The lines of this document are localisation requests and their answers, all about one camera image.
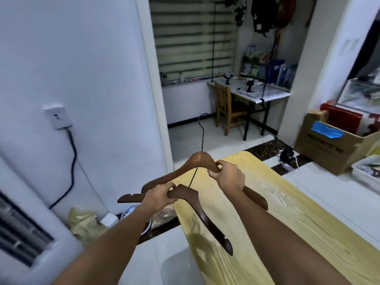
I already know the person's right forearm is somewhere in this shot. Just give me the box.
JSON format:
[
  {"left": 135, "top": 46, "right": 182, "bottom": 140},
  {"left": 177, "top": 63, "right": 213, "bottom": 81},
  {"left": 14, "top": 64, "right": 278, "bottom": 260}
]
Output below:
[{"left": 221, "top": 188, "right": 352, "bottom": 285}]

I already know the person's right hand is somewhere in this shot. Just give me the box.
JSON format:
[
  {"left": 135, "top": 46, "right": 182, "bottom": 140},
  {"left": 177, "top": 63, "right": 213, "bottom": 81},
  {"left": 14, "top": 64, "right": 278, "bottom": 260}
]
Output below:
[{"left": 207, "top": 160, "right": 246, "bottom": 195}]

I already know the white cable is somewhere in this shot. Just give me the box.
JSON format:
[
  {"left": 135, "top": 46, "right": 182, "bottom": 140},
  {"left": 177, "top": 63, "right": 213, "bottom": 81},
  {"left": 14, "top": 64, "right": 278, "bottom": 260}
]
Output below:
[{"left": 277, "top": 150, "right": 302, "bottom": 172}]

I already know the brown wooden clothes hanger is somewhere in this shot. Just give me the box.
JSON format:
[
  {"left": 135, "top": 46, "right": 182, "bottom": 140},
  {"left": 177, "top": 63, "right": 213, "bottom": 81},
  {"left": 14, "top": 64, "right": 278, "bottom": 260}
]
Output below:
[
  {"left": 117, "top": 167, "right": 234, "bottom": 256},
  {"left": 141, "top": 113, "right": 269, "bottom": 211}
]

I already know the blue and white porcelain bowl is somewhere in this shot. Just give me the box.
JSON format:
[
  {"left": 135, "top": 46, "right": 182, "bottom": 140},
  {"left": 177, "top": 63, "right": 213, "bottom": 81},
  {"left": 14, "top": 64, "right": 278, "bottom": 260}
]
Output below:
[{"left": 120, "top": 205, "right": 152, "bottom": 236}]

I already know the small white adapter box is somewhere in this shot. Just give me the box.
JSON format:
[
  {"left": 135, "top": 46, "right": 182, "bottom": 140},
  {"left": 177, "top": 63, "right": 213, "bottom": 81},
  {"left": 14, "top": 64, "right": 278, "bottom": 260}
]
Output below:
[{"left": 100, "top": 213, "right": 120, "bottom": 229}]

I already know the person's left forearm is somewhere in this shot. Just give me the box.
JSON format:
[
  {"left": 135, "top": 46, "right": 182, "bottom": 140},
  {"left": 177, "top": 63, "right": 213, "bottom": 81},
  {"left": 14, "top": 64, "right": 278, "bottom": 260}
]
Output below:
[{"left": 50, "top": 202, "right": 161, "bottom": 285}]

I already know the yellow plastic bag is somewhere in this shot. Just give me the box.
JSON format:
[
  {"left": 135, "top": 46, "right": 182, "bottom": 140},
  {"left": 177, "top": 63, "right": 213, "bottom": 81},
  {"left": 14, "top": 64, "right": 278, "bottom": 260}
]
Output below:
[{"left": 69, "top": 207, "right": 109, "bottom": 247}]

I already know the black power cable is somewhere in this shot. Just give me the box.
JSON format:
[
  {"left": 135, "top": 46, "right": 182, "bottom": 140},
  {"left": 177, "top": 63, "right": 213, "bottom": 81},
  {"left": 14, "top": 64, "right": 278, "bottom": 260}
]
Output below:
[{"left": 49, "top": 129, "right": 78, "bottom": 210}]

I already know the glass display cabinet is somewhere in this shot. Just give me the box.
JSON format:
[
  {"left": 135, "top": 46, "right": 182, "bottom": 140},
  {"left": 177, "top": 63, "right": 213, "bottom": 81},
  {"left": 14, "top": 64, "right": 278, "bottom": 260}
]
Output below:
[{"left": 337, "top": 66, "right": 380, "bottom": 114}]

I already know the blue tape patch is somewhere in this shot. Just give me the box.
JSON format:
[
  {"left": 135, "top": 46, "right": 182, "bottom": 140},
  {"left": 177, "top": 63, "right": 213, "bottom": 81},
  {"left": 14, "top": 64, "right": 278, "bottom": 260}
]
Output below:
[{"left": 311, "top": 121, "right": 345, "bottom": 139}]

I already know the hanging black bag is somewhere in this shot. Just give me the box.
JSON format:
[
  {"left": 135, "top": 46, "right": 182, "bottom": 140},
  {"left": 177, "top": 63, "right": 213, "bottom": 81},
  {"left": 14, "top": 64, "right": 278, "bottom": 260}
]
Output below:
[{"left": 250, "top": 0, "right": 279, "bottom": 37}]

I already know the white wall socket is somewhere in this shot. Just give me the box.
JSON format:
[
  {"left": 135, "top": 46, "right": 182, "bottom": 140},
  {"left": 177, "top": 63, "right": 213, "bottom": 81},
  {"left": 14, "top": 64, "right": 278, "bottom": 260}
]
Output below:
[{"left": 43, "top": 105, "right": 72, "bottom": 130}]

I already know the white air conditioner unit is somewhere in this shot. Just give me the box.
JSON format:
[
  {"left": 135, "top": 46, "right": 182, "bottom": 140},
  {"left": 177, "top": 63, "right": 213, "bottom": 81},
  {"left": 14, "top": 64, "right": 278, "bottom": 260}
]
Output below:
[{"left": 0, "top": 156, "right": 86, "bottom": 285}]

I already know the row of books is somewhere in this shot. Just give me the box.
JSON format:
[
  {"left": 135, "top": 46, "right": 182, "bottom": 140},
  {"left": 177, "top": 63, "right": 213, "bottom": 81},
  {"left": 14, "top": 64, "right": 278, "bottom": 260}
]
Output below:
[{"left": 240, "top": 45, "right": 298, "bottom": 88}]

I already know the black charger on floor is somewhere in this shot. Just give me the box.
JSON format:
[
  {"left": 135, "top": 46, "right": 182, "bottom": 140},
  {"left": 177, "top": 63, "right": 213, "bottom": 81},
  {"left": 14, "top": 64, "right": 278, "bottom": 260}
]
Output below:
[{"left": 279, "top": 148, "right": 295, "bottom": 163}]

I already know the clear plastic bag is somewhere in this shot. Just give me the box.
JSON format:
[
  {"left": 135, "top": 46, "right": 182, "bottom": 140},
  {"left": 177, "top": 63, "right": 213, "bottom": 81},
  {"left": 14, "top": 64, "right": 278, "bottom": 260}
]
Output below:
[{"left": 150, "top": 204, "right": 180, "bottom": 230}]

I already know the red flat box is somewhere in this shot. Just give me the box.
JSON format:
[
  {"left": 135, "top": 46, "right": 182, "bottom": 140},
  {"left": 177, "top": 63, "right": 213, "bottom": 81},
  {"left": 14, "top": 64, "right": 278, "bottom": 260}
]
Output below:
[{"left": 320, "top": 103, "right": 364, "bottom": 135}]

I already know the person's left hand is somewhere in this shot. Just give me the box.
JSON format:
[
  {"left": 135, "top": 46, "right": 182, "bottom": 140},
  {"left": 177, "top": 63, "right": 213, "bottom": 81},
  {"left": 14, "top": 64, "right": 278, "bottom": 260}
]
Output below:
[{"left": 141, "top": 183, "right": 179, "bottom": 216}]

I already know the black light stand pole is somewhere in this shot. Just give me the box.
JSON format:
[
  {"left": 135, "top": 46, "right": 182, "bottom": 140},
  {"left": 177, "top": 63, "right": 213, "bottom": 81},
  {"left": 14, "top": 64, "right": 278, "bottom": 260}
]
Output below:
[
  {"left": 211, "top": 0, "right": 217, "bottom": 83},
  {"left": 259, "top": 27, "right": 281, "bottom": 108}
]

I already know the wooden chair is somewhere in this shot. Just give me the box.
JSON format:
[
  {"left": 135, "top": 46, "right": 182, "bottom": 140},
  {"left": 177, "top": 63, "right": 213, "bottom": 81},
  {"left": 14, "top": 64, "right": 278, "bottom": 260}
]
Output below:
[{"left": 214, "top": 82, "right": 248, "bottom": 136}]

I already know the white desk with black legs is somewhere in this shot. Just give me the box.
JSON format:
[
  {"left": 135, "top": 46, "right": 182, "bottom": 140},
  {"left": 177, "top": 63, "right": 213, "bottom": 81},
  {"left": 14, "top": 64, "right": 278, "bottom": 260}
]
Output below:
[{"left": 207, "top": 76, "right": 291, "bottom": 141}]

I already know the hanging brown instrument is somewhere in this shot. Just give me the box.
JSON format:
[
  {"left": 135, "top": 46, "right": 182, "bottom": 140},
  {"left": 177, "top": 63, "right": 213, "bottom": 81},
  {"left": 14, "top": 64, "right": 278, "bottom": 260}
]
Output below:
[{"left": 277, "top": 0, "right": 297, "bottom": 28}]

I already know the grey striped window blind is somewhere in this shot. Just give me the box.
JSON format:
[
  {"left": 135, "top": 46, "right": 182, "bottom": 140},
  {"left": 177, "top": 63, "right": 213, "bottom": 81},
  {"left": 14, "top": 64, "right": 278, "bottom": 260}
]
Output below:
[{"left": 148, "top": 0, "right": 238, "bottom": 83}]

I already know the white plastic bin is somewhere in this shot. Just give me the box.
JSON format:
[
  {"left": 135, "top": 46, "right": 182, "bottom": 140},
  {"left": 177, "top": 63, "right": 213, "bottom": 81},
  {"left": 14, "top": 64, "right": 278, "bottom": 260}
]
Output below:
[{"left": 351, "top": 155, "right": 380, "bottom": 194}]

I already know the brown cardboard box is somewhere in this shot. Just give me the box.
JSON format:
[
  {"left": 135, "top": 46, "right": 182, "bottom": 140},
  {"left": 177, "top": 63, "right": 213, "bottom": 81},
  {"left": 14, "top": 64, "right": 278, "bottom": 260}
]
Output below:
[{"left": 293, "top": 110, "right": 380, "bottom": 176}]

